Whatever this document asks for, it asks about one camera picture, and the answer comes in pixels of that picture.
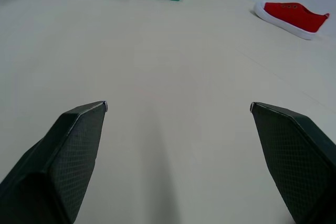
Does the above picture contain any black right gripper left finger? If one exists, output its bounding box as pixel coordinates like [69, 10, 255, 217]
[0, 100, 109, 224]

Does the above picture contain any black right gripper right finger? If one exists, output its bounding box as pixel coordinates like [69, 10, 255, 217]
[249, 101, 336, 224]

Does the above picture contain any red canvas sneaker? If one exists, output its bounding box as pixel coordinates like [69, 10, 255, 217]
[253, 0, 330, 40]

